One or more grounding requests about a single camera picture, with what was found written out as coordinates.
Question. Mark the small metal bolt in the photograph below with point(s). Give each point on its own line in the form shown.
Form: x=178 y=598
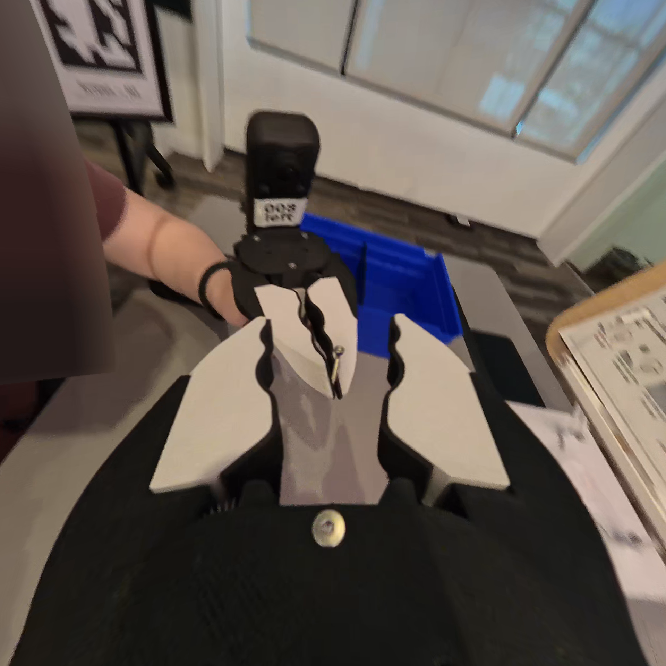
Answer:
x=336 y=364

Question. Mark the blue plastic bin with divider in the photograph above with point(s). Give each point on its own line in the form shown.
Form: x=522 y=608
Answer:
x=406 y=291

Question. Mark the small black floor box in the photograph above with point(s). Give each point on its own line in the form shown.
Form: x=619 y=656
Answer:
x=460 y=221

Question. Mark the instruction sheet on stand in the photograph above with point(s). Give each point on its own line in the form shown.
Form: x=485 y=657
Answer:
x=572 y=307

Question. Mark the black wristband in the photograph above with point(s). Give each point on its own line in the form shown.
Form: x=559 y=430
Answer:
x=201 y=289

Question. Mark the large glass window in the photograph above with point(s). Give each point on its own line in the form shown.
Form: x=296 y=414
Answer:
x=442 y=52

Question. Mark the black framed marker sign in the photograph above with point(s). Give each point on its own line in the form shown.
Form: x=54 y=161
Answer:
x=104 y=93

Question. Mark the person's left hand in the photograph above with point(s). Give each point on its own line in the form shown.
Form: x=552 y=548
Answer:
x=226 y=299

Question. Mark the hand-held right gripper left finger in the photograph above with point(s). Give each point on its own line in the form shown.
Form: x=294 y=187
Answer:
x=218 y=416

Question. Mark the printed instruction poster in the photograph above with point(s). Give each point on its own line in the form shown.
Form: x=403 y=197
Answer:
x=624 y=354

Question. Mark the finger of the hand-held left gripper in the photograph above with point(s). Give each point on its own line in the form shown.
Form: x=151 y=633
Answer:
x=341 y=317
x=291 y=333

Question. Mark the person's left forearm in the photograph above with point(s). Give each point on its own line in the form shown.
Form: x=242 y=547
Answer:
x=156 y=239

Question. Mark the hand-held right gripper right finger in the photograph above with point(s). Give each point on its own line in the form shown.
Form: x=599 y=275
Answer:
x=442 y=416

